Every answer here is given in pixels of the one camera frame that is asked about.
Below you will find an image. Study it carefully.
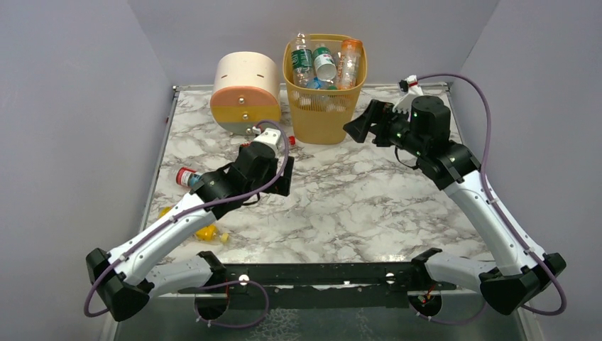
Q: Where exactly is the clear bottle green cestbon label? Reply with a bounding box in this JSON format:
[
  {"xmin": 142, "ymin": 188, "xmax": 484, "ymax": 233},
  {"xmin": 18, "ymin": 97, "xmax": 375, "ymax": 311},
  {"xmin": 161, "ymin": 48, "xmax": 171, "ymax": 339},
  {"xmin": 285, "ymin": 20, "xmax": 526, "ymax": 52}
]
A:
[{"xmin": 312, "ymin": 43, "xmax": 337, "ymax": 81}]

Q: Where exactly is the purple cable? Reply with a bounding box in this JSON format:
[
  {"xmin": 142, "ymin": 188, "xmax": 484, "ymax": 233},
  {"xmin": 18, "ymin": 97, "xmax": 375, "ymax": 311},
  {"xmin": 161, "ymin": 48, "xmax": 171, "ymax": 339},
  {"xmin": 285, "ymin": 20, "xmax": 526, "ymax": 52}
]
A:
[
  {"xmin": 407, "ymin": 73, "xmax": 568, "ymax": 327},
  {"xmin": 83, "ymin": 119, "xmax": 290, "ymax": 329}
]

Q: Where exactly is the clear bottle green label angled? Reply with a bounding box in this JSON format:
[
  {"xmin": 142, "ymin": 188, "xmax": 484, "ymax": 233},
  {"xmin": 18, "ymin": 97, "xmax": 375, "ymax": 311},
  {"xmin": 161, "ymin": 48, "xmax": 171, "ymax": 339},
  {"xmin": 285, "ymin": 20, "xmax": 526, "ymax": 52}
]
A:
[{"xmin": 290, "ymin": 32, "xmax": 314, "ymax": 88}]

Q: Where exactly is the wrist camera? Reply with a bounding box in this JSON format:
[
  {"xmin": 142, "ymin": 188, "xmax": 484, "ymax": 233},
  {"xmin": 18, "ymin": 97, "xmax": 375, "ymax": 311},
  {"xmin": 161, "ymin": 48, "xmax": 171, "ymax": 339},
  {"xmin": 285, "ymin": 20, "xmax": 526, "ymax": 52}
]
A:
[
  {"xmin": 393, "ymin": 75, "xmax": 424, "ymax": 113},
  {"xmin": 251, "ymin": 126, "xmax": 283, "ymax": 153}
]

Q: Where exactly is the yellow drink bottle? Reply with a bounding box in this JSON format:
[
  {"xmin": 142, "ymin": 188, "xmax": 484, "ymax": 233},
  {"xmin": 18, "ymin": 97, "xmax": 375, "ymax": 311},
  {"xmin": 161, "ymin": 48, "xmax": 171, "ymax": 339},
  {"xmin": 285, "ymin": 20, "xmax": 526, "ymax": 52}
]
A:
[{"xmin": 182, "ymin": 224, "xmax": 229, "ymax": 244}]

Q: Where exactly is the orange label clear bottle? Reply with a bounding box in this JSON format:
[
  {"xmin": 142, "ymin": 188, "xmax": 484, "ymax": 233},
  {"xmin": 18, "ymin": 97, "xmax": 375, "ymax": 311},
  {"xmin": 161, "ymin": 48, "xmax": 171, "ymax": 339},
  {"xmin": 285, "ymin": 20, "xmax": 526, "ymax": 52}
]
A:
[{"xmin": 336, "ymin": 39, "xmax": 363, "ymax": 90}]

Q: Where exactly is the clear bottle red blue label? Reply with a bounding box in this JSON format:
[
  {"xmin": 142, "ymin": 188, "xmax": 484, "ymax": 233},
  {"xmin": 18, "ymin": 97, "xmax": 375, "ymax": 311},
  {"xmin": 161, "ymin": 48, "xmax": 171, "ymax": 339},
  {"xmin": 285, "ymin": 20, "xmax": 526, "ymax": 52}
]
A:
[{"xmin": 175, "ymin": 167, "xmax": 202, "ymax": 188}]

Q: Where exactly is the round pink yellow drawer box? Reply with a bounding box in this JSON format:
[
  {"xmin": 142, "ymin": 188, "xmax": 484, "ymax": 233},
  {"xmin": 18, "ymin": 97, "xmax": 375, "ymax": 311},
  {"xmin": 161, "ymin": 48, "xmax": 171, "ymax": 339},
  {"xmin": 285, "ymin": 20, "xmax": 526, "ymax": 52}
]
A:
[{"xmin": 209, "ymin": 51, "xmax": 281, "ymax": 135}]

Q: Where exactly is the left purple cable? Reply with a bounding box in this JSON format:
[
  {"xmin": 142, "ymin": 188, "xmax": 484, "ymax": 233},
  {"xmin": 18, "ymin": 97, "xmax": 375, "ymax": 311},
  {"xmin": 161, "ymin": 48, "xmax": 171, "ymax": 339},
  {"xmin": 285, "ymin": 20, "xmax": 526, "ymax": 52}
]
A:
[{"xmin": 83, "ymin": 119, "xmax": 290, "ymax": 329}]

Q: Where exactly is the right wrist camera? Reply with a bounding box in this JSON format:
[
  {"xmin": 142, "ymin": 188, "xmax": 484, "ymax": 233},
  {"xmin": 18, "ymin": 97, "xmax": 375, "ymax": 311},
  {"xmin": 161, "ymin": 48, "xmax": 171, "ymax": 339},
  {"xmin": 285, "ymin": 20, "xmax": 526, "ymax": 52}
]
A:
[{"xmin": 393, "ymin": 75, "xmax": 424, "ymax": 113}]

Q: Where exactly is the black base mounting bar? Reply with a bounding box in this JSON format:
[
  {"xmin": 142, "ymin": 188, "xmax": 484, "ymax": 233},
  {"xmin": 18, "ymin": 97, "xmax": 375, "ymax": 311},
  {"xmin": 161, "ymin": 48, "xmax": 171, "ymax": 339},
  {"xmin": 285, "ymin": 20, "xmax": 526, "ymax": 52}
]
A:
[{"xmin": 179, "ymin": 254, "xmax": 456, "ymax": 311}]

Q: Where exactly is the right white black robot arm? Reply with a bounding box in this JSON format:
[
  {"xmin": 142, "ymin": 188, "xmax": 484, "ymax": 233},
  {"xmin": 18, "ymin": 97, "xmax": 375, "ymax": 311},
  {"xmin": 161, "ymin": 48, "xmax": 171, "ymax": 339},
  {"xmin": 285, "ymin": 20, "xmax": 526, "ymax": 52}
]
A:
[{"xmin": 343, "ymin": 95, "xmax": 567, "ymax": 315}]

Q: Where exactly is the yellow mesh waste bin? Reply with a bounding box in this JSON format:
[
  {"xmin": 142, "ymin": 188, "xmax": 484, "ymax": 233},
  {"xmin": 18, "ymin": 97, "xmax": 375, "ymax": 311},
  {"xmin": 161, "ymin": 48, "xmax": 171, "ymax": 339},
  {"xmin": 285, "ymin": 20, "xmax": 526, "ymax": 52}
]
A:
[{"xmin": 283, "ymin": 33, "xmax": 368, "ymax": 145}]

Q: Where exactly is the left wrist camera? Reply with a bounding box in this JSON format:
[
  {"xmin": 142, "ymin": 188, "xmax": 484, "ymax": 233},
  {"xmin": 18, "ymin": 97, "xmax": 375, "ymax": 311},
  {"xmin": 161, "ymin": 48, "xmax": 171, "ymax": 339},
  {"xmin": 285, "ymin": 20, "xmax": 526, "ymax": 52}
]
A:
[{"xmin": 251, "ymin": 126, "xmax": 283, "ymax": 153}]

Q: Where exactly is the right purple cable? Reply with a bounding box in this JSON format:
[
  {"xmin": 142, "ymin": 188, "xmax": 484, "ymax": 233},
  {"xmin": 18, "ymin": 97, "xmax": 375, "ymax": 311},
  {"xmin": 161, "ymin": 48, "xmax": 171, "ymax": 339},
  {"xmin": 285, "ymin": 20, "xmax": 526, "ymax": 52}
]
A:
[{"xmin": 407, "ymin": 73, "xmax": 568, "ymax": 327}]

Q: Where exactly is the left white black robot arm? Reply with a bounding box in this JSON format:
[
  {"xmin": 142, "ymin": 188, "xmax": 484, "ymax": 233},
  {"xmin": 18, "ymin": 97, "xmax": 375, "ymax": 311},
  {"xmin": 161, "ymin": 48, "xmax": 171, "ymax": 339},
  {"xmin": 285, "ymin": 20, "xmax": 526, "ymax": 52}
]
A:
[{"xmin": 83, "ymin": 135, "xmax": 295, "ymax": 322}]

